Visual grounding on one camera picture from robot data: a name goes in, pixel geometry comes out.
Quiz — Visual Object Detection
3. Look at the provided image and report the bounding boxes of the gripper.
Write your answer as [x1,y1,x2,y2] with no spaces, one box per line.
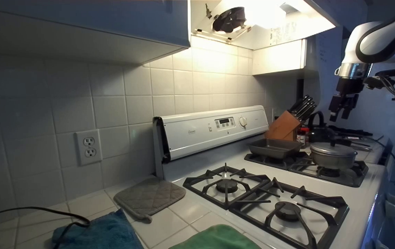
[329,77,366,122]

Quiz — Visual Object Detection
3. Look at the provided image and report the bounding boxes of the grey pot lid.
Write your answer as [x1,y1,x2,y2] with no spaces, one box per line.
[310,138,358,157]

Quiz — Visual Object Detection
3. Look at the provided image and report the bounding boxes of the jar with red lid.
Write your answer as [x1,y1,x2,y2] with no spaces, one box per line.
[297,127,310,146]

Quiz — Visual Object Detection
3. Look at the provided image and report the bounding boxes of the grey metal pot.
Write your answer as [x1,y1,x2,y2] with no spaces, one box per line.
[310,149,358,170]

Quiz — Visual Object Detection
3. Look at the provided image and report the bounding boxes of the grey quilted pot holder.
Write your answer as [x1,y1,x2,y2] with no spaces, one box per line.
[113,177,187,223]

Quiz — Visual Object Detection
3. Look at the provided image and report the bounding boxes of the heap of black utensils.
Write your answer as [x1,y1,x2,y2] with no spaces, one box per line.
[328,125,375,153]

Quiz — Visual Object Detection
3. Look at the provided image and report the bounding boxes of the black kettle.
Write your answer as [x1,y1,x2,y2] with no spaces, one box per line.
[307,111,337,143]

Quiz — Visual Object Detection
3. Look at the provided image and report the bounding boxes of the wooden knife block with knives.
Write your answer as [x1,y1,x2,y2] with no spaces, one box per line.
[264,95,318,142]

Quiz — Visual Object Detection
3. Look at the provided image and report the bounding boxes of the stove burner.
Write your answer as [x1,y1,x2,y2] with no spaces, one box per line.
[216,179,238,193]
[318,167,341,177]
[275,201,301,222]

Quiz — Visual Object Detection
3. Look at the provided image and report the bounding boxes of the black stove grate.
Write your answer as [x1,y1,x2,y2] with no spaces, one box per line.
[244,151,369,188]
[183,163,350,249]

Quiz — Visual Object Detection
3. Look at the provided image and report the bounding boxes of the grey baking pan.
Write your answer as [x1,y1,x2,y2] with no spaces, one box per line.
[248,138,303,160]

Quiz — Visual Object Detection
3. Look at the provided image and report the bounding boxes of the range hood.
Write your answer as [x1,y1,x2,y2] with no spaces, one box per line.
[190,0,340,51]

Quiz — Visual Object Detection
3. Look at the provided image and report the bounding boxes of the white gas stove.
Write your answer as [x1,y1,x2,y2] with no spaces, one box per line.
[152,105,395,249]

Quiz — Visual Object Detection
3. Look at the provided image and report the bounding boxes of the green towel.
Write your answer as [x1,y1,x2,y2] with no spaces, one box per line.
[169,224,262,249]

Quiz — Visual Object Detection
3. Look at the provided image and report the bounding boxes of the blue towel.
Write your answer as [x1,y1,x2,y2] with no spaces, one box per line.
[51,209,145,249]

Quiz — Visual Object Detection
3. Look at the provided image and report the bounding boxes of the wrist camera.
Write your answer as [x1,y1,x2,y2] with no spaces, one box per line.
[363,76,385,90]

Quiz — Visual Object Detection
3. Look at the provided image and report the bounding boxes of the white wall cabinet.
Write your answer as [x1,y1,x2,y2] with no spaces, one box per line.
[252,37,319,76]

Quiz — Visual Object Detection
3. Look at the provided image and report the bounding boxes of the white wall socket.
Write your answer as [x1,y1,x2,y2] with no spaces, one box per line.
[74,129,103,166]

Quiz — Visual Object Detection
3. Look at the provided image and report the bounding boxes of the blue wall cabinet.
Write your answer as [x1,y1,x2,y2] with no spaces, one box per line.
[0,0,191,65]

